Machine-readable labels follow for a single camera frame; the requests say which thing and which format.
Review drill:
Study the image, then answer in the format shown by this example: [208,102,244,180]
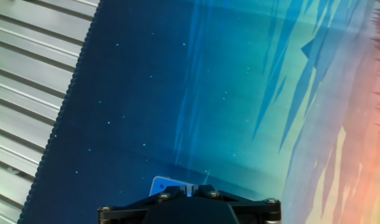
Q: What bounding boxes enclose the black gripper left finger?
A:
[97,185,188,224]

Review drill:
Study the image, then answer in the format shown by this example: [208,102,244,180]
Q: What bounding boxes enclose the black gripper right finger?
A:
[193,184,282,224]

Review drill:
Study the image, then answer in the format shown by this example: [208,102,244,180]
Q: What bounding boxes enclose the blue pipette tip box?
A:
[148,175,197,197]

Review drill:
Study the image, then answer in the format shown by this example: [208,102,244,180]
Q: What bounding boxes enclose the printed landscape cloth mat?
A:
[17,0,380,224]

